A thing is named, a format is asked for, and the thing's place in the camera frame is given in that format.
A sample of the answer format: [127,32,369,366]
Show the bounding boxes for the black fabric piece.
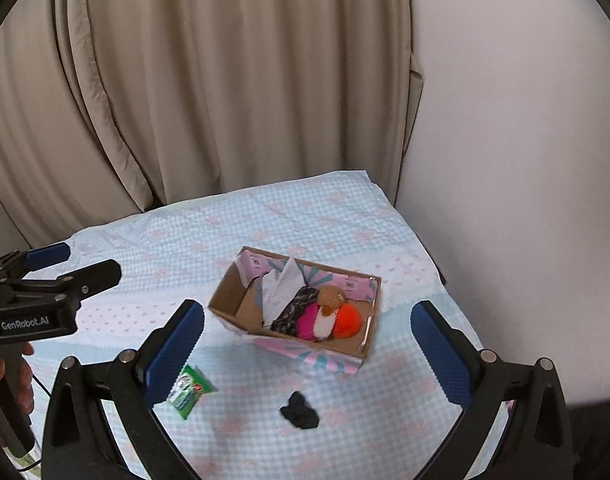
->
[280,391,320,430]

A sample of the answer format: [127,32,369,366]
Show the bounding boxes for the brown plush toy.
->
[313,285,345,341]

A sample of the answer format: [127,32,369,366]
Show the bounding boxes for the magenta fuzzy pompom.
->
[295,302,319,340]

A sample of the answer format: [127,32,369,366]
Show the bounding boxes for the beige curtain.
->
[0,0,423,246]

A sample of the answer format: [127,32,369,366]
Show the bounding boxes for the green snack packet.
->
[167,364,217,420]

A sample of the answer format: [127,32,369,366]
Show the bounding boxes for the person's left hand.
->
[0,342,35,415]

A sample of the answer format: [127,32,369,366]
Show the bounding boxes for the pink striped cardboard box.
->
[209,247,381,375]

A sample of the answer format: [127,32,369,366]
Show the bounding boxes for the dark patterned fabric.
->
[270,286,318,337]

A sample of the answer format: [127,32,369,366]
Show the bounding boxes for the light blue checkered blanket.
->
[22,169,517,480]

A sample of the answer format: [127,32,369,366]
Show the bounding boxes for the white grey sock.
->
[255,258,306,328]

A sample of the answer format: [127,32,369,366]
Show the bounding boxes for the orange fuzzy pompom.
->
[331,304,363,339]

